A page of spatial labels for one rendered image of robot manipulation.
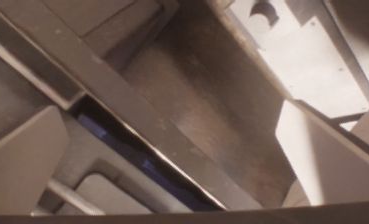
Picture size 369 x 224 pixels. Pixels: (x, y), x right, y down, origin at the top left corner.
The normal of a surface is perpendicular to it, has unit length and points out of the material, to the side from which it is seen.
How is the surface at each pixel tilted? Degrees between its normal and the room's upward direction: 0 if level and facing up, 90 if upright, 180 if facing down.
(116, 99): 90
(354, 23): 0
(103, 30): 90
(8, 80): 90
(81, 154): 90
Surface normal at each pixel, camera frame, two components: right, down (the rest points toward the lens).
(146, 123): 0.55, -0.23
